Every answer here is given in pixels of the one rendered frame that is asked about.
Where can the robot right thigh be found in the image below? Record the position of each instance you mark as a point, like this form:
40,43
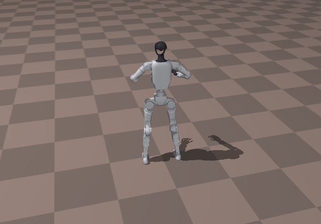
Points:
171,110

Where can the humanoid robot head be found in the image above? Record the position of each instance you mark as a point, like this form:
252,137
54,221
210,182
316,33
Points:
160,46

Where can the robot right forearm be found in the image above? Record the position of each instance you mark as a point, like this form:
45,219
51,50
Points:
179,75

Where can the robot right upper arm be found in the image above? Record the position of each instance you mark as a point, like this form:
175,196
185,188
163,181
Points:
181,69

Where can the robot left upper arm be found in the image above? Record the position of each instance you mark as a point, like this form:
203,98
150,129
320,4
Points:
140,71

